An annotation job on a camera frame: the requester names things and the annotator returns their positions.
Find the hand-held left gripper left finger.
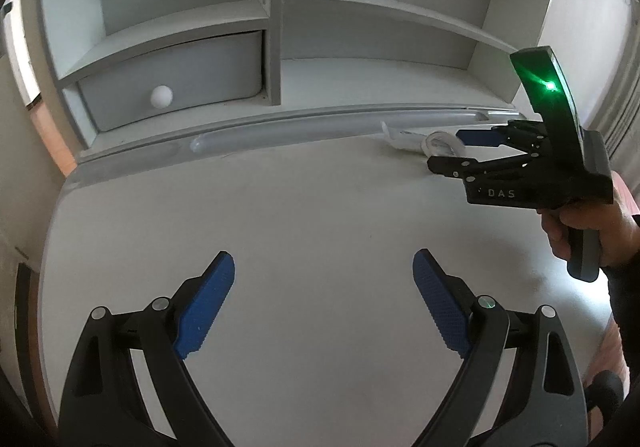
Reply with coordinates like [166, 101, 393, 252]
[58, 250, 237, 447]

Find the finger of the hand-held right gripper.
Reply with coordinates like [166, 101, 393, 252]
[456, 120, 551, 149]
[427, 150, 551, 179]

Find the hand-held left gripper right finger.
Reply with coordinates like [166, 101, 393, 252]
[412, 249, 588, 447]

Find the white tape roll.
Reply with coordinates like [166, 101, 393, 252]
[421, 130, 469, 159]

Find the person's right forearm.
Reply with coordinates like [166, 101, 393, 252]
[602, 254, 640, 395]

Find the person's right hand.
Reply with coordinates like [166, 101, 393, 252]
[537, 184, 640, 273]

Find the white squeeze tube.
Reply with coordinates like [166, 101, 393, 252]
[377, 122, 432, 158]

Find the grey curtain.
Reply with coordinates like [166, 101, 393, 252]
[585, 0, 640, 165]

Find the long translucent tube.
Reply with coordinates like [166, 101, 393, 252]
[189, 108, 488, 156]

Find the white shelf unit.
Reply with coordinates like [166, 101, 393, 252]
[37, 0, 558, 164]

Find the grey drawer with white knob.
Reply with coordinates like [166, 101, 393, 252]
[75, 30, 266, 133]

